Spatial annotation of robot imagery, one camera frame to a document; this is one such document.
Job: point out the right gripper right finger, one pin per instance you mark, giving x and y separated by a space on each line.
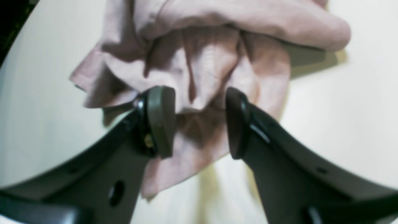
296 185

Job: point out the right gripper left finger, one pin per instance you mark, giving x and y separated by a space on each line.
102 184

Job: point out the mauve pink t-shirt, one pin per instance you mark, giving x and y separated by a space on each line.
200 48

